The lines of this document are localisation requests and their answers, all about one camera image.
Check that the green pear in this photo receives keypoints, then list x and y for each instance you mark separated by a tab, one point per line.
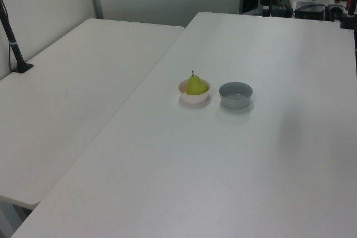
196	87

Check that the pink bowl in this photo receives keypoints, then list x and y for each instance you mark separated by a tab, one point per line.
192	98

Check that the grey bowl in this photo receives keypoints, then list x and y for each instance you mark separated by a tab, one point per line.
235	101

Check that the white side table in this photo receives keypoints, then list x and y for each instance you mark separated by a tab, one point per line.
69	87

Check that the black flat box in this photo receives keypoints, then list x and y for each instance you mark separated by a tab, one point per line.
309	9

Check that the black clamped stand pole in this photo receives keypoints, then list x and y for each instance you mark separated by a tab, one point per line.
12	45

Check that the red and black stand pole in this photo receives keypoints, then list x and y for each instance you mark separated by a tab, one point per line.
351	1

